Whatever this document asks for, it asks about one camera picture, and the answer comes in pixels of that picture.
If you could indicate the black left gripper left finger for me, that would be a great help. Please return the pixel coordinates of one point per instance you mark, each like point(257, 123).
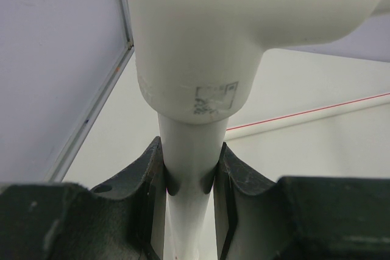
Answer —
point(121, 218)

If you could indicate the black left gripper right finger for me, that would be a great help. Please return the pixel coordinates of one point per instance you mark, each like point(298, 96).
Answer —
point(298, 217)

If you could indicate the white PVC pipe frame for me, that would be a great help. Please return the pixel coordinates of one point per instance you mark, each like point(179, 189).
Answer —
point(196, 62)

